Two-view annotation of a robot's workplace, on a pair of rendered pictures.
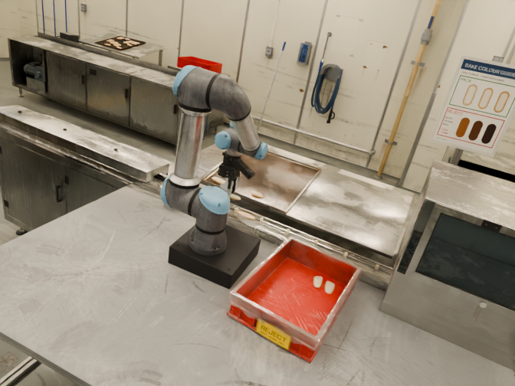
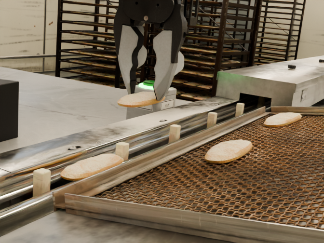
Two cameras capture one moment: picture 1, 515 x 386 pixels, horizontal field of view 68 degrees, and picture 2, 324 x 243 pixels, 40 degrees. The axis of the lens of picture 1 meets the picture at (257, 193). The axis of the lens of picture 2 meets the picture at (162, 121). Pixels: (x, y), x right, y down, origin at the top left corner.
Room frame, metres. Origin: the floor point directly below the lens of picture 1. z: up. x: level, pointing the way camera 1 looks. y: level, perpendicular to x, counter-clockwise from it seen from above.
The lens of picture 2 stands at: (1.76, -0.45, 1.03)
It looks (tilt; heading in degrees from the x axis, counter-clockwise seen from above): 13 degrees down; 97
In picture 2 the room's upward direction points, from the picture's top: 5 degrees clockwise
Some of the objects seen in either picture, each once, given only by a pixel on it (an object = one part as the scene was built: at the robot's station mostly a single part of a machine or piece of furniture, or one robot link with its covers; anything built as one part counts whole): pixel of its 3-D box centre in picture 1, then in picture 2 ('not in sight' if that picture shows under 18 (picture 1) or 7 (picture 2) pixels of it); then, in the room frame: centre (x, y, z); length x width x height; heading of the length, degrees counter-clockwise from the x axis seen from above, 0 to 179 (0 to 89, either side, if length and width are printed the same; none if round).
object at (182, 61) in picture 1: (199, 65); not in sight; (5.35, 1.10, 0.94); 0.51 x 0.36 x 0.13; 72
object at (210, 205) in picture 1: (211, 207); not in sight; (1.25, 0.16, 1.06); 0.13 x 0.12 x 0.14; 71
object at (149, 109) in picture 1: (121, 81); not in sight; (5.35, 2.18, 0.51); 3.00 x 1.26 x 1.03; 68
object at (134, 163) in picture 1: (73, 139); (315, 73); (2.06, 1.12, 0.89); 1.25 x 0.18 x 0.09; 68
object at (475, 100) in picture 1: (477, 107); not in sight; (2.03, -1.02, 1.50); 0.33 x 0.01 x 0.45; 74
